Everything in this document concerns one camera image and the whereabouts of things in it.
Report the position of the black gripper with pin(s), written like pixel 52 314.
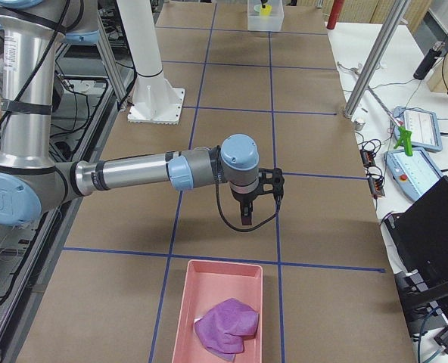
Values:
pixel 242 199

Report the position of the purple microfiber cloth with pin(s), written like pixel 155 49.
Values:
pixel 224 327

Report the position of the yellow plastic cup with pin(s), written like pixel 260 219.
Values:
pixel 265 10

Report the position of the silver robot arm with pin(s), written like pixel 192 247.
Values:
pixel 43 165

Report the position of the pink plastic tray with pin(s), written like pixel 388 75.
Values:
pixel 207 283

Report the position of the teach pendant tablet near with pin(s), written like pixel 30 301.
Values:
pixel 415 174

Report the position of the teach pendant tablet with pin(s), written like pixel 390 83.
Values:
pixel 415 174
pixel 423 125

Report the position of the green plastic clamp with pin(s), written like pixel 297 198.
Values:
pixel 404 140

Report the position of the black laptop computer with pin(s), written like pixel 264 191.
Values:
pixel 420 236

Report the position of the translucent white plastic bin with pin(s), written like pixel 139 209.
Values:
pixel 271 23

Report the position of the teach pendant tablet far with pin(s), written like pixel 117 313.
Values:
pixel 423 125

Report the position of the red fire extinguisher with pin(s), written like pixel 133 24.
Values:
pixel 334 14

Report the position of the black cylinder device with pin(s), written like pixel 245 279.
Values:
pixel 429 60

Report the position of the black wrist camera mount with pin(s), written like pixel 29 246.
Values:
pixel 271 181

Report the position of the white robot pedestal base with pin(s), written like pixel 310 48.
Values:
pixel 154 100

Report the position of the aluminium frame post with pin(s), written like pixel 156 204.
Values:
pixel 386 33

